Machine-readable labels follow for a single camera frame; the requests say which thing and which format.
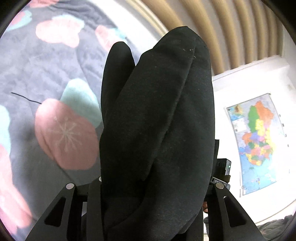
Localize black hooded jacket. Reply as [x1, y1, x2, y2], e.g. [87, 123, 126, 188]
[99, 27, 215, 240]

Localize striped window blind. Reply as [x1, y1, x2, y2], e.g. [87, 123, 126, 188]
[124, 0, 284, 76]

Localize grey floral bed quilt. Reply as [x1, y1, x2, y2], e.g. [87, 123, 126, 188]
[0, 0, 151, 239]

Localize colourful wall map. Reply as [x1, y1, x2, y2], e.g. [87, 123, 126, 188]
[227, 93, 288, 195]

